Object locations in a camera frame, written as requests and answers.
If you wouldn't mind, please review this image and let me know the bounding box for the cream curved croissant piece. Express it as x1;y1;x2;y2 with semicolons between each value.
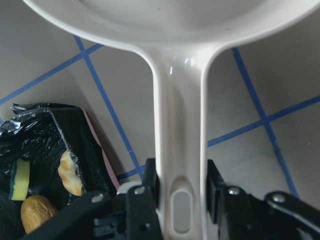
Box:
58;150;83;197

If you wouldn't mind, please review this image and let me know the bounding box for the left black lined trash bin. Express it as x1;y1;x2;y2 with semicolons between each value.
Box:
0;103;116;240

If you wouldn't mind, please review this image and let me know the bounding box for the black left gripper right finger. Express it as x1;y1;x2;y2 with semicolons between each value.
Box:
206;159;320;240

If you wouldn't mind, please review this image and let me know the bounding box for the yellow green sponge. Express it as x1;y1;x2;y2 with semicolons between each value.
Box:
9;158;30;201

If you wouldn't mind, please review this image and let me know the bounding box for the brown potato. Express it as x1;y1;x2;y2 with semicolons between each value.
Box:
20;195;59;235

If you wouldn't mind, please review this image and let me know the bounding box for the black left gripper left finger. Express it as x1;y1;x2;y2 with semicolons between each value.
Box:
24;158;163;240

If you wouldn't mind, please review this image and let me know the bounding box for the beige plastic dustpan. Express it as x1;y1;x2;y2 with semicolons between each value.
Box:
26;0;320;240

